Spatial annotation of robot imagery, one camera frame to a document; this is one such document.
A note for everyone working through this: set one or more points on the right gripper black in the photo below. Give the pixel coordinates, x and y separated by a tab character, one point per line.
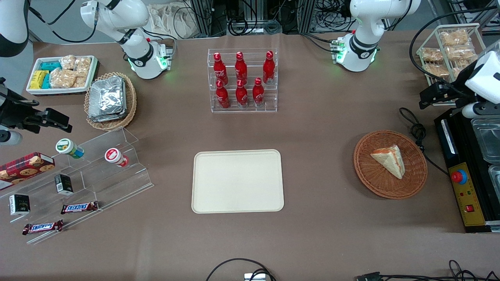
15	113

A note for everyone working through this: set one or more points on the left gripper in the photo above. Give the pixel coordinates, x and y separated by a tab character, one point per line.
458	93

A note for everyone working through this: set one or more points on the triangle sandwich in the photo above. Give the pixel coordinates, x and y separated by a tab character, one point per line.
390	160

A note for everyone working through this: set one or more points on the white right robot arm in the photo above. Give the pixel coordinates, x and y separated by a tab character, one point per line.
117	15

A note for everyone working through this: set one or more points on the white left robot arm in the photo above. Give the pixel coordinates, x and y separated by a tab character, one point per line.
367	23

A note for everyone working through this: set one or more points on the white rectangular snack tray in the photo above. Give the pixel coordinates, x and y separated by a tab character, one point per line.
54	92

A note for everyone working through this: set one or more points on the light oval wicker basket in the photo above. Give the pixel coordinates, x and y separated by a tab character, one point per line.
132	101

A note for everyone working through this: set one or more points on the brown round wicker basket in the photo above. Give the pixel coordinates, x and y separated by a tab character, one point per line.
375	183

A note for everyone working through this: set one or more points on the beige plastic serving tray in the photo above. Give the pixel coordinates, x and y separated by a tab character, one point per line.
237	181

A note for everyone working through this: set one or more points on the clear bag of pastry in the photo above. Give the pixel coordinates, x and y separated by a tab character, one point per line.
432	54
460	53
436	70
454	38

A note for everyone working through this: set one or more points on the yellow snack pack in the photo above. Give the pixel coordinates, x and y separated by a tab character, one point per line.
37	80

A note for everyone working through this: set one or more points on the teal snack pack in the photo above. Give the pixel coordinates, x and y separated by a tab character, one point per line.
47	81
50	65

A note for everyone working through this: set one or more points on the clear bag of rice crackers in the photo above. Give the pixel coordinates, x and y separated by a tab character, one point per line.
81	81
62	78
68	62
83	65

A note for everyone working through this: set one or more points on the green lid yogurt cup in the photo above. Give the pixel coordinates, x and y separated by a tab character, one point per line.
65	146

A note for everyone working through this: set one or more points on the red tartan cookie box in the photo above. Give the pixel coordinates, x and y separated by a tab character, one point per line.
23	168

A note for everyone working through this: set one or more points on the clear plastic food container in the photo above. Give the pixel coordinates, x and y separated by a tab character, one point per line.
488	140
495	179

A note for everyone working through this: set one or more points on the small black tea box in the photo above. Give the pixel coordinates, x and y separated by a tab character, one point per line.
19	205
63	184

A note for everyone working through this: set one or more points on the red lid yogurt cup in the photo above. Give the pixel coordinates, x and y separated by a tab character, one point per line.
113	155

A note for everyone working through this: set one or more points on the Snickers chocolate bar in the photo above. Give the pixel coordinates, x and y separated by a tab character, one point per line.
43	227
79	207

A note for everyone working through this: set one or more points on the black sealing machine yellow panel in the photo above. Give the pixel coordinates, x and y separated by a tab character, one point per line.
468	199

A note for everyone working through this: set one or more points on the clear acrylic step shelf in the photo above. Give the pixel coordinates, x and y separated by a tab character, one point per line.
117	183

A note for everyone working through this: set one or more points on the beige cloth bag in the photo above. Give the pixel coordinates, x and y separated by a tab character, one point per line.
168	19

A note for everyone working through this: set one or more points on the red cola bottle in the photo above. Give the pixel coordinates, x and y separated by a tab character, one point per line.
241	68
268	69
241	95
220	70
258	94
222	96

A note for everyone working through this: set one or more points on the clear acrylic bottle rack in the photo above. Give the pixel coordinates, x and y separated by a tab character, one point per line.
250	66

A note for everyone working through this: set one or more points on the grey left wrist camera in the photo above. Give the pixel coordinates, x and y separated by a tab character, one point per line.
473	110

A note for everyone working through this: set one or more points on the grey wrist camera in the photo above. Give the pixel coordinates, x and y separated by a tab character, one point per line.
473	110
9	137

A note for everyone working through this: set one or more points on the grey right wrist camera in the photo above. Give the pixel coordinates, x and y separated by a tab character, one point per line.
9	137

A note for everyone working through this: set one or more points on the aluminium frame post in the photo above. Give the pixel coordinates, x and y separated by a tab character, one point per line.
205	17
307	15

